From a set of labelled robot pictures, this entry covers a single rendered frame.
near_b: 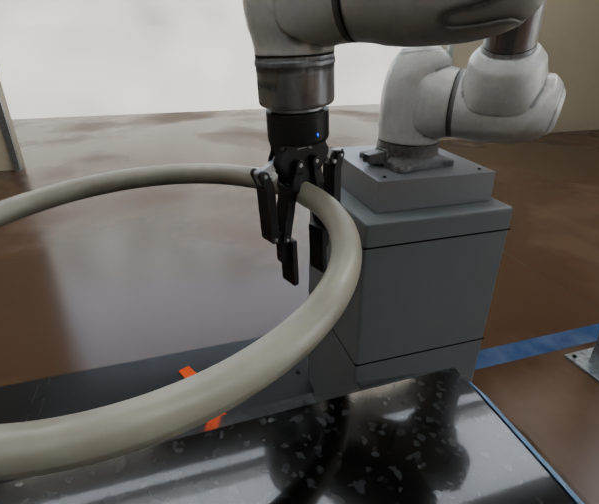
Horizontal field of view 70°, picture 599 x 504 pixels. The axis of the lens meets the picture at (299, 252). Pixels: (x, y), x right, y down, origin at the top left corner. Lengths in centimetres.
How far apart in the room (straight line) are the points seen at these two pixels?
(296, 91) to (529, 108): 65
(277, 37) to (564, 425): 158
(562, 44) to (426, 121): 602
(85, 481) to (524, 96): 95
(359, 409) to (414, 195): 72
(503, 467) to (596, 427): 145
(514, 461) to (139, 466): 29
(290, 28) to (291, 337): 30
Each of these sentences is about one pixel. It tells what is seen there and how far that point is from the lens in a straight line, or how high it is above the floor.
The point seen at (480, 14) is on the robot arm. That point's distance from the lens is 41.
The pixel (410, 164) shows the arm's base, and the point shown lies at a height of 89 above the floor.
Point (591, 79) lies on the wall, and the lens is 755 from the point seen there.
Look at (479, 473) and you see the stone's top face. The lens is 38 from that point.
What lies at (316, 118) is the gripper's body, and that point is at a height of 108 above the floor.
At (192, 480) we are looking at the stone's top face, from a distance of 36.
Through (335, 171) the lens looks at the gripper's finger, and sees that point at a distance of 58.
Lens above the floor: 116
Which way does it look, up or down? 26 degrees down
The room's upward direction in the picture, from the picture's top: straight up
